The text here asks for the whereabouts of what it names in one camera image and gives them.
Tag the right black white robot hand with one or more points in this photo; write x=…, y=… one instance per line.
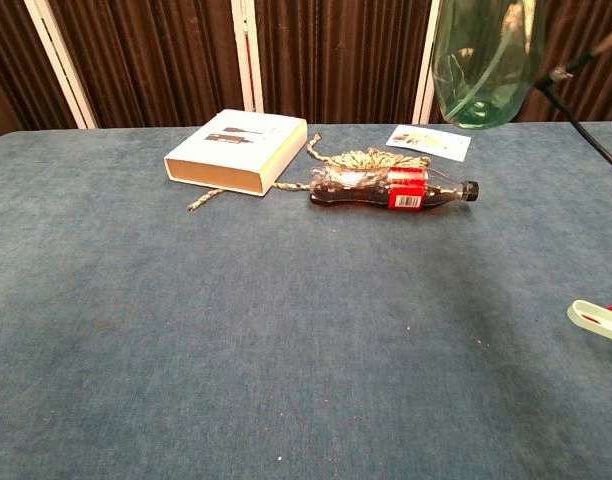
x=586, y=135

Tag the green spray bottle black trigger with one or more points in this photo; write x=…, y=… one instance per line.
x=486, y=60

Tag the cola bottle red label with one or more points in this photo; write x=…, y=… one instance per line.
x=406, y=190

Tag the dark pleated screen panel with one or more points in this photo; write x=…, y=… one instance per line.
x=16, y=65
x=586, y=20
x=151, y=55
x=336, y=55

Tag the white printed card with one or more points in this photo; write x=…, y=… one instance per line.
x=431, y=142

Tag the pale green plastic dustpan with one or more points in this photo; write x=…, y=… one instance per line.
x=606, y=332

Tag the white cardboard box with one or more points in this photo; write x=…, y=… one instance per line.
x=231, y=150

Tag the blue felt table cover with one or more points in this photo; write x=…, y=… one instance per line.
x=236, y=325

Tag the white screen frame post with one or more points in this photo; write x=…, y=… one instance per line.
x=248, y=55
x=426, y=90
x=61, y=65

